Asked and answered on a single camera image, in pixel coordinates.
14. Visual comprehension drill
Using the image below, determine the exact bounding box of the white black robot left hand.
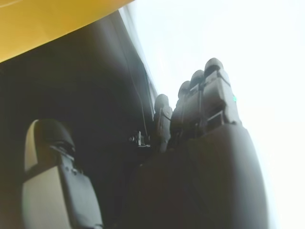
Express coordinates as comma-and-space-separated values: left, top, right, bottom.
22, 57, 277, 229

